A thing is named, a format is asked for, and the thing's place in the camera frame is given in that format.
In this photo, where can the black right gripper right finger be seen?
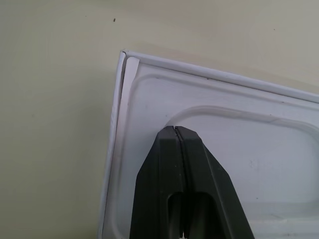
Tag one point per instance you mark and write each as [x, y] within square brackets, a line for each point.
[211, 179]

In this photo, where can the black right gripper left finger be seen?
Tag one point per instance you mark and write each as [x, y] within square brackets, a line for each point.
[159, 179]

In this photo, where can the white phone box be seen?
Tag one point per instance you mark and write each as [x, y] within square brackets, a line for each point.
[224, 99]

